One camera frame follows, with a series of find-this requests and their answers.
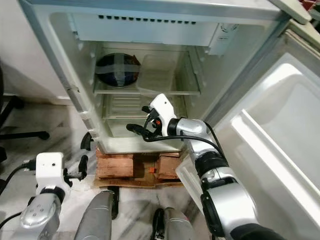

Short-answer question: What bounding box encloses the silver fridge cabinet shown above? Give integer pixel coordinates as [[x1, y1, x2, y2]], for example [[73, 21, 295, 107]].
[[17, 0, 293, 156]]

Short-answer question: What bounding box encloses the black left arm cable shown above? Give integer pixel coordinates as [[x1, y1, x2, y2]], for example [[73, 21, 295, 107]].
[[0, 159, 38, 231]]

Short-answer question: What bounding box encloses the red clay brick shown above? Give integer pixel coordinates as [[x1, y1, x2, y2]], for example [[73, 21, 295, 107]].
[[96, 152, 135, 180], [155, 154, 181, 181]]

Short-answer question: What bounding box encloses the white freezer compartment flap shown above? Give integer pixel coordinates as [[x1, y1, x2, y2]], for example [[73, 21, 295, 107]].
[[70, 12, 223, 49]]

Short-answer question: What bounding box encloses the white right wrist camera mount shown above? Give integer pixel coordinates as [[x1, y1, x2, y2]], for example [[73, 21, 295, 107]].
[[149, 93, 177, 137]]

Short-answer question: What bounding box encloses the grey robot leg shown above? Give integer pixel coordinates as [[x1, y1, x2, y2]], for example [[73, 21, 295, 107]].
[[152, 207, 203, 240], [72, 190, 120, 240]]

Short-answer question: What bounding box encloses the dark round covered bowl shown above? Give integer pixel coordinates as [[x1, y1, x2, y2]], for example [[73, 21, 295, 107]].
[[95, 52, 141, 89]]

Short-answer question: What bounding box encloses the silver fridge door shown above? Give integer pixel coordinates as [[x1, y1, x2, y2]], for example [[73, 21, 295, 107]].
[[175, 0, 320, 240]]

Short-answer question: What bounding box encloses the black office chair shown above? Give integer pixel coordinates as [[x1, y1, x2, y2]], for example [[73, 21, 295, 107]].
[[0, 65, 51, 166]]

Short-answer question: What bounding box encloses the grey right robot leg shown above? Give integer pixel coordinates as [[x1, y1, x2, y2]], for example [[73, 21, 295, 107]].
[[152, 207, 203, 240]]

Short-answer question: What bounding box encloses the glass fridge shelf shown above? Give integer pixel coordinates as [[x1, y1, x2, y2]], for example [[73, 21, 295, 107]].
[[94, 47, 201, 96]]

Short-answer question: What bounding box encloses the grey left robot leg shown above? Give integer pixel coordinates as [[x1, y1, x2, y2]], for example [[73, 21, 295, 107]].
[[72, 190, 120, 240]]

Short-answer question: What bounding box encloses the small black plastic piece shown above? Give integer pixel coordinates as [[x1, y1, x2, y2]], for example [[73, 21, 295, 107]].
[[80, 132, 93, 151]]

